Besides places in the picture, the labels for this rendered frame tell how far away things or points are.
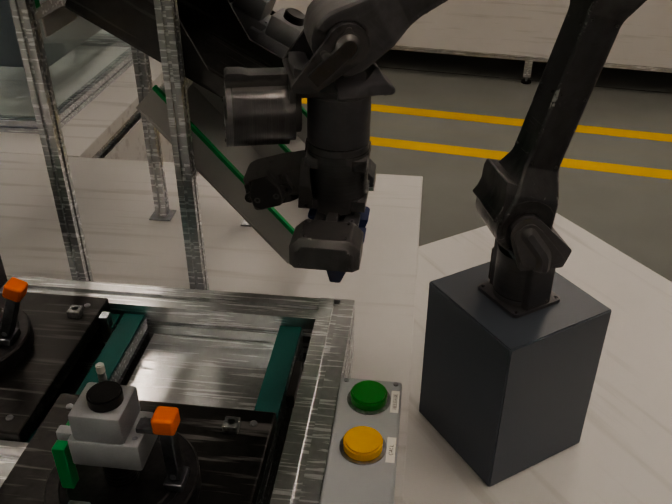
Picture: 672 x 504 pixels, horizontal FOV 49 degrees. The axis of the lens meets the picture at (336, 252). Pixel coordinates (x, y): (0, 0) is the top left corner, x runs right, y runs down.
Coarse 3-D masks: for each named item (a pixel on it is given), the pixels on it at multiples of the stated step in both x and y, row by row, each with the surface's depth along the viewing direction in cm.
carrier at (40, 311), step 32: (0, 320) 89; (32, 320) 92; (64, 320) 92; (96, 320) 93; (0, 352) 84; (32, 352) 87; (64, 352) 87; (0, 384) 82; (32, 384) 82; (0, 416) 78; (32, 416) 79
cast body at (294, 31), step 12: (276, 12) 101; (288, 12) 100; (300, 12) 102; (276, 24) 100; (288, 24) 100; (300, 24) 101; (252, 36) 104; (264, 36) 102; (276, 36) 101; (288, 36) 101; (276, 48) 102; (288, 48) 102
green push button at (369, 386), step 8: (360, 384) 82; (368, 384) 82; (376, 384) 82; (352, 392) 81; (360, 392) 81; (368, 392) 81; (376, 392) 81; (384, 392) 81; (352, 400) 81; (360, 400) 80; (368, 400) 80; (376, 400) 80; (384, 400) 80; (360, 408) 80; (368, 408) 80; (376, 408) 80
